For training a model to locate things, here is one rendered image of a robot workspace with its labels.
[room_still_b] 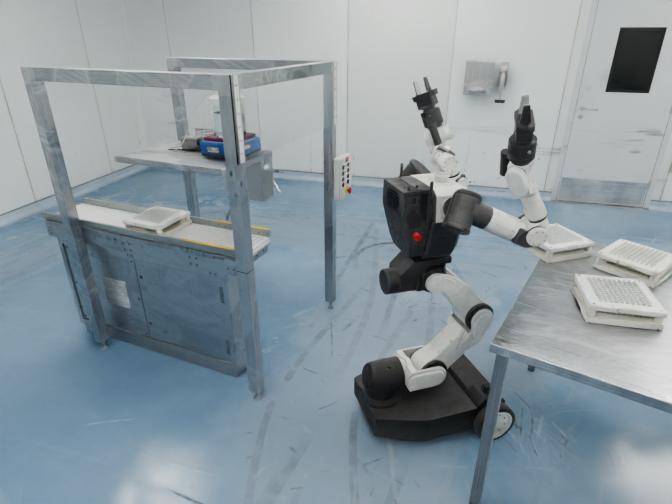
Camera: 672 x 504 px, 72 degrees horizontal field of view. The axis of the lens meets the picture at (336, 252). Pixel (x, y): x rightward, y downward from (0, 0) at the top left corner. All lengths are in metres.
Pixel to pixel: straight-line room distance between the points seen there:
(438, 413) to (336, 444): 0.50
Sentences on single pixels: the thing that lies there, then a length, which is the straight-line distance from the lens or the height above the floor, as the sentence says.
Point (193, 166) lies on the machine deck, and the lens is 2.10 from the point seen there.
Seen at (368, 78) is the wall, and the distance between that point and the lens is 5.75.
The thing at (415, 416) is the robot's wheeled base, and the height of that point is 0.17.
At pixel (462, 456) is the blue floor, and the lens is 2.39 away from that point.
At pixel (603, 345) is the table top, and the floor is 0.83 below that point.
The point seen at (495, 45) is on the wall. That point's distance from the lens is 5.60.
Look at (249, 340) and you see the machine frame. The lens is 2.35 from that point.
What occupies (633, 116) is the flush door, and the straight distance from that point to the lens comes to 5.86.
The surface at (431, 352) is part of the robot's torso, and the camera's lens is 2.33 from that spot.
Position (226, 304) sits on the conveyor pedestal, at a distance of 2.47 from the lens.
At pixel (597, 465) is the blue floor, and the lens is 2.57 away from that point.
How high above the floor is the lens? 1.76
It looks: 25 degrees down
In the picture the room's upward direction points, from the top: straight up
